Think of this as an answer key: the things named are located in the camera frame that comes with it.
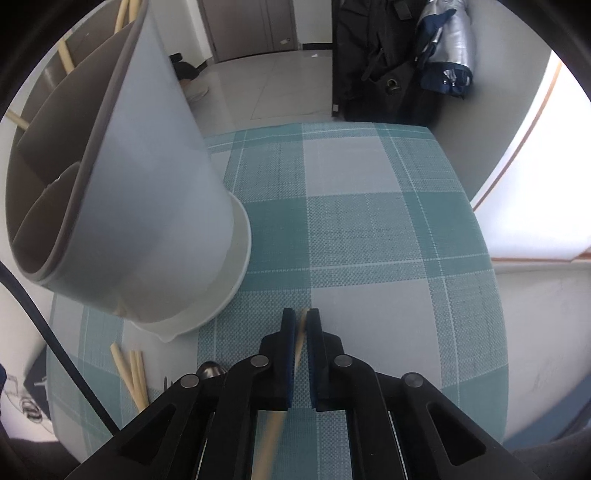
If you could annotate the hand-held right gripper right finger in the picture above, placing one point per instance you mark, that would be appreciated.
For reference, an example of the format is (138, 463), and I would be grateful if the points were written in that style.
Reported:
(311, 350)

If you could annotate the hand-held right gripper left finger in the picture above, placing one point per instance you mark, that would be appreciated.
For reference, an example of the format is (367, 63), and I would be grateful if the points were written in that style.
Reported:
(290, 350)

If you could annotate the slim bamboo chopstick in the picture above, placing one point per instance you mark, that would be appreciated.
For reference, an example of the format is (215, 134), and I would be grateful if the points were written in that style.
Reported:
(17, 120)
(136, 376)
(135, 10)
(66, 56)
(121, 16)
(300, 337)
(125, 376)

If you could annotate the metal spoon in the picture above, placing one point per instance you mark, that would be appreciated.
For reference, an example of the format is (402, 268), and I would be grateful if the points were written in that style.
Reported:
(211, 369)

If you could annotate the white grey utensil holder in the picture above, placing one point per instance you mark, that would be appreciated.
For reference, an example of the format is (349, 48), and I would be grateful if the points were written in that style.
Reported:
(152, 207)

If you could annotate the teal checked placemat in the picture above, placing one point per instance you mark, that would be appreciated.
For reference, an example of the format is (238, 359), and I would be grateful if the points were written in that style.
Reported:
(369, 230)

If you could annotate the frosted glass panel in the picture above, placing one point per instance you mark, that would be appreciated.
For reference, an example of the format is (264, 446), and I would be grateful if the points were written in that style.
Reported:
(545, 184)

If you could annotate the black backpack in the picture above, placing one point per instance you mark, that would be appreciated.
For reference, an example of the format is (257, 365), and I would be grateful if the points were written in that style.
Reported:
(369, 60)

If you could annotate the black clothes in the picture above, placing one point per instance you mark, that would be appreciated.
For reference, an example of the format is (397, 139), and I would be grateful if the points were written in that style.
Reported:
(184, 69)

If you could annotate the grey door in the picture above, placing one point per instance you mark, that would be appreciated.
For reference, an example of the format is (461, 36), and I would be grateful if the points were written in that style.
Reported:
(244, 27)

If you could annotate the silver folded umbrella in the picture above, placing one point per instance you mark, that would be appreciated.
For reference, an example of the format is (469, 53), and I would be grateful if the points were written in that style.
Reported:
(452, 41)

